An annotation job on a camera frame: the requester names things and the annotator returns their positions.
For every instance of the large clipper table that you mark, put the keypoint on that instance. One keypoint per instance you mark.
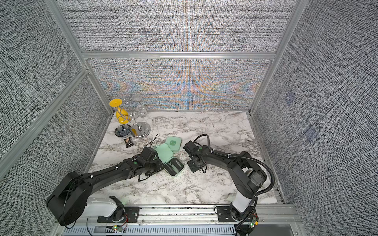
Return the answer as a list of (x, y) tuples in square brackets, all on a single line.
[(174, 168)]

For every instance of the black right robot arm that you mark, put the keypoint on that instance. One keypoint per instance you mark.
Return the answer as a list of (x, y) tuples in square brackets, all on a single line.
[(250, 176)]

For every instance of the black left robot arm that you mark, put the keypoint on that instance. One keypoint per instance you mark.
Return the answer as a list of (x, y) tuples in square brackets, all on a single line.
[(70, 198)]

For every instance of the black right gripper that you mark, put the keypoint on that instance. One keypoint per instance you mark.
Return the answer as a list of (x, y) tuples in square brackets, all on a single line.
[(191, 167)]

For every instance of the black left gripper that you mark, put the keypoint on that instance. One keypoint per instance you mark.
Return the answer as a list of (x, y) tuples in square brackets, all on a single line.
[(160, 166)]

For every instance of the yellow cup on stand top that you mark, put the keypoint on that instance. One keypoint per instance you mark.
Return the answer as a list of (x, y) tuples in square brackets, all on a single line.
[(115, 103)]

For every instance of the chrome cup holder stand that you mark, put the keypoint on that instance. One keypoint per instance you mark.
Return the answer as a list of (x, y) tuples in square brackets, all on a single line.
[(140, 129)]

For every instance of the green nail kit case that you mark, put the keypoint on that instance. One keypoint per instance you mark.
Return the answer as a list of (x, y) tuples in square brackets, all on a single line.
[(166, 156), (174, 143)]

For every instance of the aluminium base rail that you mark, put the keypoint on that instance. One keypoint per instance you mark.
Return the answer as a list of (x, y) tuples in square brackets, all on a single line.
[(190, 220)]

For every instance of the clear glass cup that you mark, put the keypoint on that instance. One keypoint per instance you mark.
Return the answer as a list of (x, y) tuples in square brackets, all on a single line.
[(141, 109)]

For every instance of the yellow plastic cup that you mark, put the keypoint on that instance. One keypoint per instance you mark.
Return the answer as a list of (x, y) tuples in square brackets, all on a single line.
[(122, 116)]

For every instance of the black white patterned bowl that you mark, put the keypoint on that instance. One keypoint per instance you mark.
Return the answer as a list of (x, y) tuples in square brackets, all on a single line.
[(123, 130)]

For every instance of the black snack packet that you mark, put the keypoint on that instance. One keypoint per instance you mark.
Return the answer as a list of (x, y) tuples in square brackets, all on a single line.
[(128, 142)]

